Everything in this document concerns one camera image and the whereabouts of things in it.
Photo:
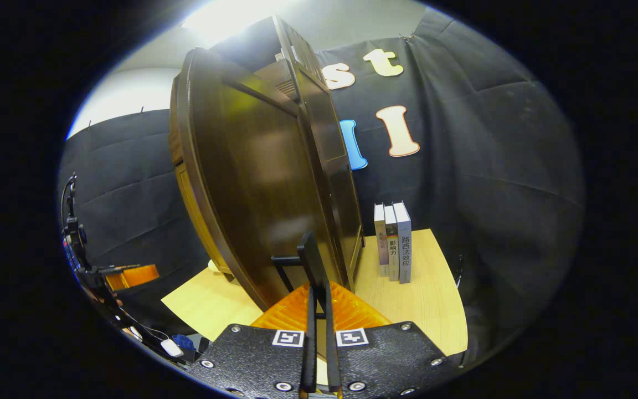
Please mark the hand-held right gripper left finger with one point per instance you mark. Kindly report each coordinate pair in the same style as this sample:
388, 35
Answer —
309, 343

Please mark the dark grey book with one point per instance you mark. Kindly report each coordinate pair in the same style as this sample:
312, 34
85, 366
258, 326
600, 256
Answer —
391, 244

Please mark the white small device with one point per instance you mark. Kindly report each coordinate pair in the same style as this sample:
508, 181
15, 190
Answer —
171, 348

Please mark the large ceiling light panel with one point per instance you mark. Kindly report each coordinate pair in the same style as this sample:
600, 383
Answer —
230, 19

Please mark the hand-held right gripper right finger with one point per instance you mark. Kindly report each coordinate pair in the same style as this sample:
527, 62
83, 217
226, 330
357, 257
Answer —
332, 343

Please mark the blue grey book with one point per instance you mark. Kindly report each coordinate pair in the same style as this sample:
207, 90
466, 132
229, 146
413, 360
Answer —
404, 244

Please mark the blue cloth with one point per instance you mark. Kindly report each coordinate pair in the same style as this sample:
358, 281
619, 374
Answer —
185, 341

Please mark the wooden cabinet door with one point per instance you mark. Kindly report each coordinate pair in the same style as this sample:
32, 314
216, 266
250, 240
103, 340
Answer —
252, 183
191, 205

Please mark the black backdrop cloth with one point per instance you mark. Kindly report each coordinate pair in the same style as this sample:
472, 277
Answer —
490, 166

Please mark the wooden double-door shoe cabinet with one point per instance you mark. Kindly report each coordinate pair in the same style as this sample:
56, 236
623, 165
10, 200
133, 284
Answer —
335, 166

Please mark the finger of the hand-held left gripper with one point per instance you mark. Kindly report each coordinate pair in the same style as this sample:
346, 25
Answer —
130, 277

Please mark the pale beige book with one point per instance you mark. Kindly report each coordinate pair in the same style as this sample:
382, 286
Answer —
380, 238

